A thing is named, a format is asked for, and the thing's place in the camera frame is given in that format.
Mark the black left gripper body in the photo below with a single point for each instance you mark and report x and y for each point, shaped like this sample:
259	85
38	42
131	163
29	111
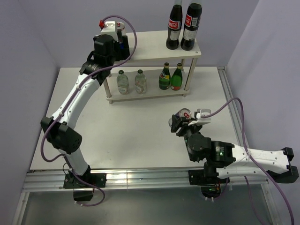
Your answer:
117	55

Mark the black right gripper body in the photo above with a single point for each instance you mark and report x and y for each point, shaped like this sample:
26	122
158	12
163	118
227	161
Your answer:
185	133

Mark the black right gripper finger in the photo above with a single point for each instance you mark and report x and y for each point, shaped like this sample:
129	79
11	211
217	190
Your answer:
177	123
195	128

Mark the silver blue can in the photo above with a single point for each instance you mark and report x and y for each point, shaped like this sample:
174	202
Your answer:
184	112
120	32

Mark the clear bottle green cap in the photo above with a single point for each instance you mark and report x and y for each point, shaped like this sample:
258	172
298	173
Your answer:
122	83
140	82

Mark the green glass bottle red label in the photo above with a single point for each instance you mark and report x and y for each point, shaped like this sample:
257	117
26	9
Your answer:
176	79

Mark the green glass bottle yellow label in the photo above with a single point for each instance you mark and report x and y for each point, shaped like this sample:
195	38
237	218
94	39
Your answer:
164	78

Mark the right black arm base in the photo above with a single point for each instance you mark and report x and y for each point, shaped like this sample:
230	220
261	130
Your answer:
211	187

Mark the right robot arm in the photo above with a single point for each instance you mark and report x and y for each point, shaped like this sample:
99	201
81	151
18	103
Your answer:
224	160

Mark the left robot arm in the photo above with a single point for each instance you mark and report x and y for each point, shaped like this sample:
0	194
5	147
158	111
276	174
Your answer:
59	129

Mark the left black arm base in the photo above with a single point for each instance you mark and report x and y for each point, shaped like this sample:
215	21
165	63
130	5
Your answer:
83	186

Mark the white two-tier shelf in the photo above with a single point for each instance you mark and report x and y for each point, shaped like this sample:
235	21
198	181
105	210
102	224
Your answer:
150	56

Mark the left cola bottle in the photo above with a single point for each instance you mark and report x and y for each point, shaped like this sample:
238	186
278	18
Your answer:
174	25

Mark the cola bottle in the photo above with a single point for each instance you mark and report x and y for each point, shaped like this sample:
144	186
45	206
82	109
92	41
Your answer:
191	24
174	25

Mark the right cola bottle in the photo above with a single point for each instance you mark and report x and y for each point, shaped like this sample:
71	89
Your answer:
191	24

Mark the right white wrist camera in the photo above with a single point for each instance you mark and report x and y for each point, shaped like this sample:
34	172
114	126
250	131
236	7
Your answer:
201	117

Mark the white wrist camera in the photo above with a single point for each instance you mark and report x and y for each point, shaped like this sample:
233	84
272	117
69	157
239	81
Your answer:
109	28
201	117

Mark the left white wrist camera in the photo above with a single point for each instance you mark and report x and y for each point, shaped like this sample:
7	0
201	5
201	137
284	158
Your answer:
109	28

